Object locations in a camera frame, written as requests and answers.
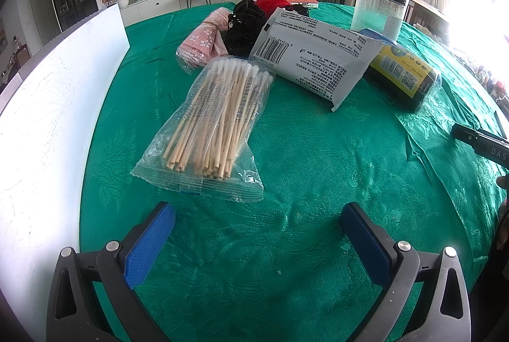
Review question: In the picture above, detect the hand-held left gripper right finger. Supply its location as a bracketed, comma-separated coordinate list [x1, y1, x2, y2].
[341, 202, 472, 342]

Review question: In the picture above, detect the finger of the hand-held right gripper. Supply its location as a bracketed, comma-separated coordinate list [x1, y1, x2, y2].
[451, 123, 484, 152]

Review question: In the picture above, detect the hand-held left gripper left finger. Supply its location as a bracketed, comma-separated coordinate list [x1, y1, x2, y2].
[45, 201, 176, 342]

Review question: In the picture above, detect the yellow and black packet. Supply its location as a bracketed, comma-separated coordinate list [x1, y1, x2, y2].
[364, 42, 443, 112]

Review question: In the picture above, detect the bag of cotton swabs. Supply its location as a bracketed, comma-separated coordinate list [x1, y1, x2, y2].
[131, 57, 276, 203]

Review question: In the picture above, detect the white printed soft packet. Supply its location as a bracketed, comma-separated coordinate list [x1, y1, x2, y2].
[250, 7, 392, 113]

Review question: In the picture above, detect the black mesh ball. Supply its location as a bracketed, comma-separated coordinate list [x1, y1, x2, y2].
[222, 0, 276, 58]
[283, 3, 311, 17]

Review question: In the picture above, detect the pink floral cloth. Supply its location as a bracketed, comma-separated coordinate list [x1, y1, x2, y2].
[176, 7, 231, 72]

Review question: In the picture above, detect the red mesh ball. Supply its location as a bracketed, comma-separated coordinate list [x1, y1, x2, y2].
[255, 0, 294, 14]

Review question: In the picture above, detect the green patterned tablecloth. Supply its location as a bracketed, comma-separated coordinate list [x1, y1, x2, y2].
[80, 0, 509, 342]

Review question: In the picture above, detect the wooden chair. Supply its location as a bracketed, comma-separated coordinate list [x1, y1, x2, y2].
[405, 0, 451, 30]

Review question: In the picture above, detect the clear container with black lid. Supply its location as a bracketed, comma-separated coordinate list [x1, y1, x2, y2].
[351, 0, 410, 43]

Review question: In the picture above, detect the white board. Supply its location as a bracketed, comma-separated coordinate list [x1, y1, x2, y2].
[0, 3, 131, 327]

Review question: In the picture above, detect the white television cabinet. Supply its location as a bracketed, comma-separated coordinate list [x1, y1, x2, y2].
[118, 0, 264, 27]

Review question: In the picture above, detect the white door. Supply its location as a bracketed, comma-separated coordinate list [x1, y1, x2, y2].
[24, 0, 53, 45]

